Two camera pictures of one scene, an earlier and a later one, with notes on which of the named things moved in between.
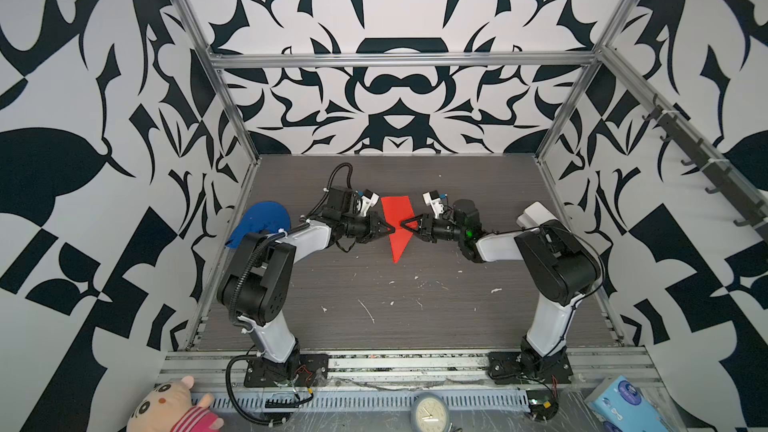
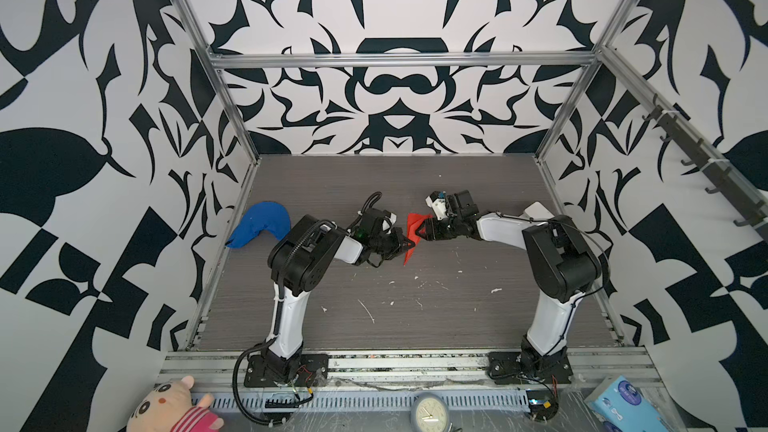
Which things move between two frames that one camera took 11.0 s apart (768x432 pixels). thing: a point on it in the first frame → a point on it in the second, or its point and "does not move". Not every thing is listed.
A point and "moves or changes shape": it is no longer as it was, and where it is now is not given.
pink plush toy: x=171 y=407 does not move
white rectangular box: x=535 y=215 does not move
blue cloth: x=266 y=216 does not move
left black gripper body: x=364 y=229 → x=391 y=246
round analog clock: x=429 y=413 does not move
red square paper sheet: x=398 y=209 moves or changes shape
